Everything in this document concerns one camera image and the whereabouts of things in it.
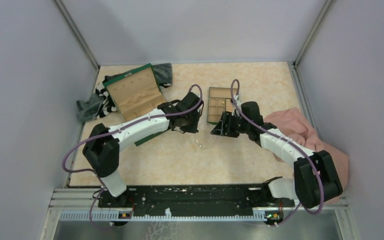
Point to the pink cloth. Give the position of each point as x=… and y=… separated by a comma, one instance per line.
x=293, y=124

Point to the green compartment jewelry tray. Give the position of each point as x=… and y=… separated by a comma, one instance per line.
x=219, y=101

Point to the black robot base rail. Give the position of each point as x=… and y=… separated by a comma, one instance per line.
x=217, y=200

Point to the green jewelry box with lid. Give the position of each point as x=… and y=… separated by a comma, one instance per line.
x=135, y=93

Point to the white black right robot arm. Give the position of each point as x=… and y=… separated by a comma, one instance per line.
x=315, y=178

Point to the aluminium frame post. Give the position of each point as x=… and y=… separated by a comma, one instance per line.
x=76, y=33
x=327, y=5

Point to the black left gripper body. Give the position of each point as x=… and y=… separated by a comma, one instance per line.
x=190, y=125

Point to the right aluminium frame post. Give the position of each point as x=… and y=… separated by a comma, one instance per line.
x=327, y=5

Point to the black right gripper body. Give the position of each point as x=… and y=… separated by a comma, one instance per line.
x=235, y=125

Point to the grey-green zebra plush towel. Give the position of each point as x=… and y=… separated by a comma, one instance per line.
x=100, y=105

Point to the left aluminium frame post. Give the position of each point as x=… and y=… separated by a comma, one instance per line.
x=76, y=33

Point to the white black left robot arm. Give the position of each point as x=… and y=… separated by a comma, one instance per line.
x=103, y=149

